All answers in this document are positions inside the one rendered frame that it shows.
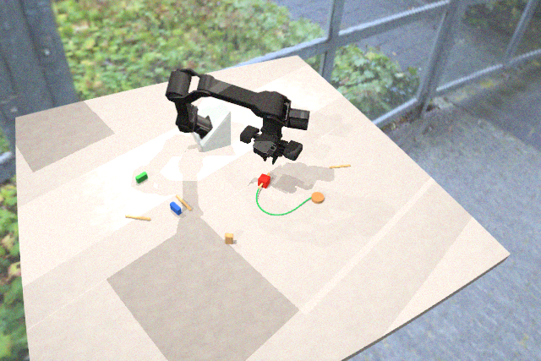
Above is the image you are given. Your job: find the small green block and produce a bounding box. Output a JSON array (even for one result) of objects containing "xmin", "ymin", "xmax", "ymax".
[{"xmin": 136, "ymin": 172, "xmax": 148, "ymax": 183}]

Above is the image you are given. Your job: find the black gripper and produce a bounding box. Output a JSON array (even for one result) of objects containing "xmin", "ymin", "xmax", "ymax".
[{"xmin": 240, "ymin": 125, "xmax": 303, "ymax": 165}]

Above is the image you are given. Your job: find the red block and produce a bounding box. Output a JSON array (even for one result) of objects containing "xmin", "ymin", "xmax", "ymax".
[{"xmin": 258, "ymin": 173, "xmax": 271, "ymax": 189}]

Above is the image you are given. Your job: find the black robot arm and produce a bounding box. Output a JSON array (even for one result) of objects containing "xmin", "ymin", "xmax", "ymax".
[{"xmin": 165, "ymin": 68, "xmax": 310, "ymax": 158}]

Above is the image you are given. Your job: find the orange round disc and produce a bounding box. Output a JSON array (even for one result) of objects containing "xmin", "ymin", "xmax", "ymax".
[{"xmin": 311, "ymin": 192, "xmax": 325, "ymax": 204}]

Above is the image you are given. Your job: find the small blue block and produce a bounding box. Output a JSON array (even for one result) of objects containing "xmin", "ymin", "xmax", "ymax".
[{"xmin": 170, "ymin": 201, "xmax": 182, "ymax": 215}]

